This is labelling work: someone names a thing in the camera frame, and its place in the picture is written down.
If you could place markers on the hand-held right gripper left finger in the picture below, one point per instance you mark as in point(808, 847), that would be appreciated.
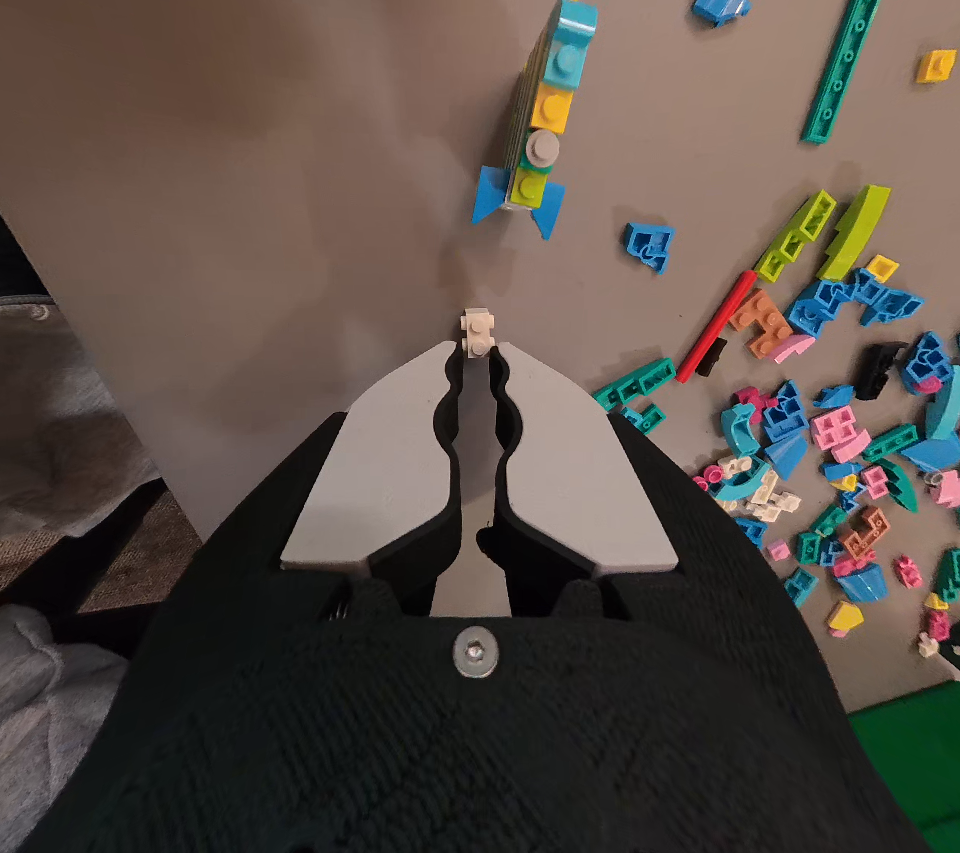
point(382, 478)

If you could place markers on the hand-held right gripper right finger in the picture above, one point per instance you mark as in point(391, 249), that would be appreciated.
point(577, 478)

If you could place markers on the small white brick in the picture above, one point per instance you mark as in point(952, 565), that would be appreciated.
point(478, 332)

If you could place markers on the striped brick fish model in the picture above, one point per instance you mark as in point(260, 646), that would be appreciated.
point(551, 110)

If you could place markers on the grey desk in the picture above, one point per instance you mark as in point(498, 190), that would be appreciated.
point(225, 118)

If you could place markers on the small black brick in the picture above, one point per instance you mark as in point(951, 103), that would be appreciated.
point(712, 356)

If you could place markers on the red bar brick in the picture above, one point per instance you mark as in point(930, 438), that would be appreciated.
point(716, 328)

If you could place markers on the tan corner plate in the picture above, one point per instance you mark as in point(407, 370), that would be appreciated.
point(761, 324)

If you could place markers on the pile of colourful bricks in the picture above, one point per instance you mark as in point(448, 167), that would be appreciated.
point(832, 433)

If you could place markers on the person's grey sweatshirt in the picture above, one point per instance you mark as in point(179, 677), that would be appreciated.
point(67, 418)

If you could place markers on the lime stepped brick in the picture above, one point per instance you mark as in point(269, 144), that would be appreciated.
point(795, 234)

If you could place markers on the lime curved slope brick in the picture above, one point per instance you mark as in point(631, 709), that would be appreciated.
point(855, 230)

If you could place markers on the stacked green plastic bins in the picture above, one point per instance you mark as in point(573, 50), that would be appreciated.
point(915, 778)

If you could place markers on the blue curved slope brick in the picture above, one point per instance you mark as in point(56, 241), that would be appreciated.
point(720, 2)

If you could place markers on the long teal plate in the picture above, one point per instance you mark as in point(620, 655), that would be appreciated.
point(847, 50)

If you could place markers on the small yellow square brick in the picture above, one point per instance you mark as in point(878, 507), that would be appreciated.
point(937, 65)

